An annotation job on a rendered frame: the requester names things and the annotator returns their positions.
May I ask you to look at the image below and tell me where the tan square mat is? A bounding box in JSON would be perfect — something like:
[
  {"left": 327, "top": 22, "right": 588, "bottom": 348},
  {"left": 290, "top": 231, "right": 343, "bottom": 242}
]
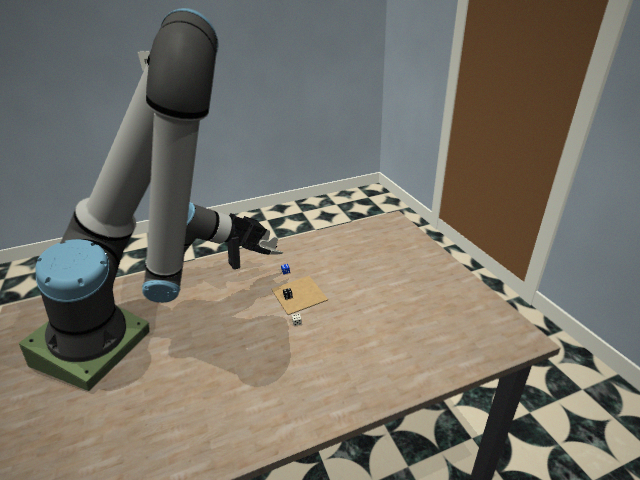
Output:
[{"left": 271, "top": 276, "right": 328, "bottom": 315}]

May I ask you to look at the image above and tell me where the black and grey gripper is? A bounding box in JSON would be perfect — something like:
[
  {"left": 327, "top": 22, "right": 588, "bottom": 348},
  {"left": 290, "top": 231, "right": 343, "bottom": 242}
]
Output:
[{"left": 225, "top": 213, "right": 283, "bottom": 255}]

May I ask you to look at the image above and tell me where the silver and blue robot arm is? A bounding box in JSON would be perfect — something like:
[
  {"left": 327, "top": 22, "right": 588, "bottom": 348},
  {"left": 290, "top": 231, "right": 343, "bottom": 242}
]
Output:
[{"left": 35, "top": 9, "right": 232, "bottom": 362}]

